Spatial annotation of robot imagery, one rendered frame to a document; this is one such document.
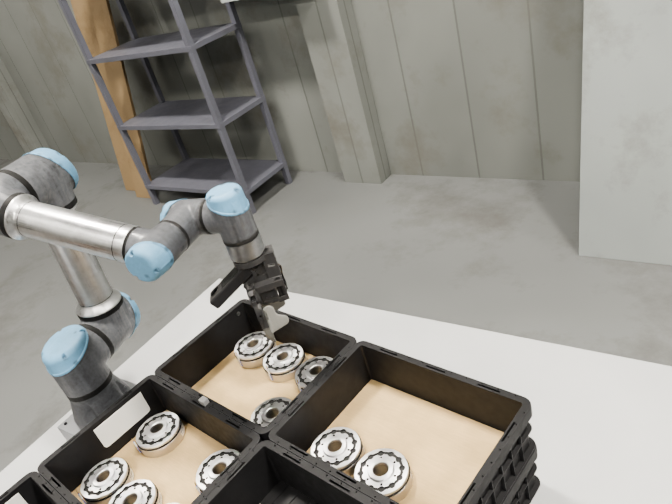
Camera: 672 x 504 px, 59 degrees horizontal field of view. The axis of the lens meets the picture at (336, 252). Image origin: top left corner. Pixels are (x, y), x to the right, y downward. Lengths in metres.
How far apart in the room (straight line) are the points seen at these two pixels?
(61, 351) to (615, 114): 2.32
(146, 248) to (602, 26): 2.20
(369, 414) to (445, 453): 0.19
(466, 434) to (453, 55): 2.73
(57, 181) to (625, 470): 1.31
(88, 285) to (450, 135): 2.74
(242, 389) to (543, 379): 0.70
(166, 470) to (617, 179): 2.25
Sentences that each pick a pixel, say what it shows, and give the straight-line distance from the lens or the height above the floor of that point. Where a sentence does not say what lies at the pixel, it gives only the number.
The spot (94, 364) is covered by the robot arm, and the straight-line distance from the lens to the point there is 1.58.
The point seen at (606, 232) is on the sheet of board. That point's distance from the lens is 3.02.
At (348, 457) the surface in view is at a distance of 1.20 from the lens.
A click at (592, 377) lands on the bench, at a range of 1.49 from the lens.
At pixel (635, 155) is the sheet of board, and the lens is 2.90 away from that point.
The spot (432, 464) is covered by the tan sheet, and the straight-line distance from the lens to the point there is 1.19.
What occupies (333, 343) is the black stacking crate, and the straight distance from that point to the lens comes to 1.38.
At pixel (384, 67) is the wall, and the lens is 3.89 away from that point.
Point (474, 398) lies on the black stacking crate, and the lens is 1.19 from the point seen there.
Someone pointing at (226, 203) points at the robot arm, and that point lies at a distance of 1.17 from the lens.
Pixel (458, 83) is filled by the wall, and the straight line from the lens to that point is 3.70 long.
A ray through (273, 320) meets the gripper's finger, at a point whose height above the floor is 1.02.
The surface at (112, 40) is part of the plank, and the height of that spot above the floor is 1.21.
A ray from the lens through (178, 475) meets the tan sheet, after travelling 1.37.
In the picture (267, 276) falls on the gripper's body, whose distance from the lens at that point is 1.27.
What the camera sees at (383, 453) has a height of 0.86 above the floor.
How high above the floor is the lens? 1.76
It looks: 30 degrees down
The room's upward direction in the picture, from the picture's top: 17 degrees counter-clockwise
